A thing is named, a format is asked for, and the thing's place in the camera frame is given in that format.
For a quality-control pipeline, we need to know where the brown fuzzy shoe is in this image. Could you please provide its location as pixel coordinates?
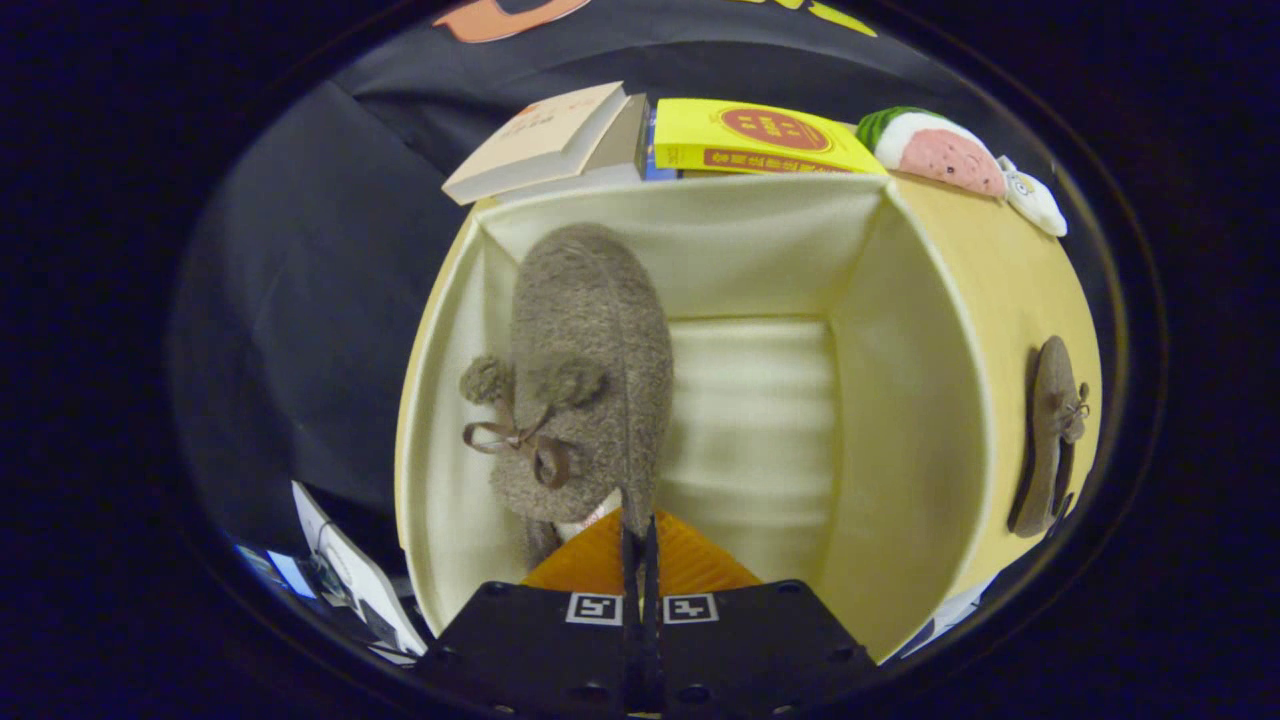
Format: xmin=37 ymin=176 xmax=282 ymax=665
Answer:
xmin=460 ymin=222 xmax=674 ymax=571
xmin=1007 ymin=335 xmax=1091 ymax=539

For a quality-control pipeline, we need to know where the grey-beige book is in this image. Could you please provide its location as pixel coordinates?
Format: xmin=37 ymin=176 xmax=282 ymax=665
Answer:
xmin=495 ymin=93 xmax=651 ymax=201

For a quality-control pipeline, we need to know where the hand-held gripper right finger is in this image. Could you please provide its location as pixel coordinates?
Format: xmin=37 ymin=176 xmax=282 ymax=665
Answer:
xmin=640 ymin=508 xmax=881 ymax=716

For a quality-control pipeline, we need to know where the beige paperback book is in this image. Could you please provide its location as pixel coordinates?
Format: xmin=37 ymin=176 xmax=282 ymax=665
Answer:
xmin=442 ymin=82 xmax=629 ymax=206

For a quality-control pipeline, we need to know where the cream fabric storage box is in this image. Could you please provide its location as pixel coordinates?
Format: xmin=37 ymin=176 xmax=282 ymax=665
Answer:
xmin=393 ymin=172 xmax=1103 ymax=663

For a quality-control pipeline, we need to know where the blue book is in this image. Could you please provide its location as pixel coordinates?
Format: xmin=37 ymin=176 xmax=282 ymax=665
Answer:
xmin=640 ymin=105 xmax=681 ymax=181

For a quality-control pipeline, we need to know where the white plush toy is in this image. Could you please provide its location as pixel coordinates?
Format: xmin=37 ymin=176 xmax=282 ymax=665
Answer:
xmin=995 ymin=155 xmax=1068 ymax=238

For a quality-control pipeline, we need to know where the yellow book with red circle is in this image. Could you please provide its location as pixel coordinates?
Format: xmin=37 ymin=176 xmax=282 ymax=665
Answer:
xmin=653 ymin=98 xmax=889 ymax=179

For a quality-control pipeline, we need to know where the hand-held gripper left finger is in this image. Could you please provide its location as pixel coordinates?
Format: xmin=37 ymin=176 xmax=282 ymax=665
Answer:
xmin=425 ymin=508 xmax=646 ymax=716

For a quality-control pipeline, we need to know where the watermelon slice plush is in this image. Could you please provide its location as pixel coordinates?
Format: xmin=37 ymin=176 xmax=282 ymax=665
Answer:
xmin=856 ymin=106 xmax=1008 ymax=198

